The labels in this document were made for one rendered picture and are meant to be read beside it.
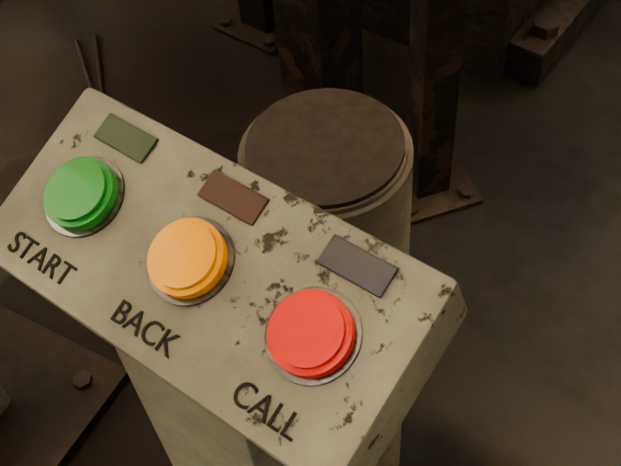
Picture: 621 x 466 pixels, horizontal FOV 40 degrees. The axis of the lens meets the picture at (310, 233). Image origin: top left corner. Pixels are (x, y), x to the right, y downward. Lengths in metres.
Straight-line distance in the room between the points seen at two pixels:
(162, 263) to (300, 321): 0.08
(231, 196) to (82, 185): 0.08
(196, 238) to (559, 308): 0.78
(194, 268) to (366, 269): 0.08
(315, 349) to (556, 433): 0.69
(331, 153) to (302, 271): 0.18
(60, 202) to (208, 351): 0.12
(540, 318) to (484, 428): 0.17
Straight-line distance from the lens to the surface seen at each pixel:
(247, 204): 0.42
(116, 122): 0.47
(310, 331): 0.38
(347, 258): 0.39
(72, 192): 0.45
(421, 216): 1.19
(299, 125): 0.59
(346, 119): 0.59
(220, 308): 0.41
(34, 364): 1.13
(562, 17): 1.42
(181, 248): 0.41
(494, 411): 1.05
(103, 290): 0.44
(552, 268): 1.17
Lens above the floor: 0.93
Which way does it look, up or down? 52 degrees down
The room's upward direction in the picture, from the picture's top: 6 degrees counter-clockwise
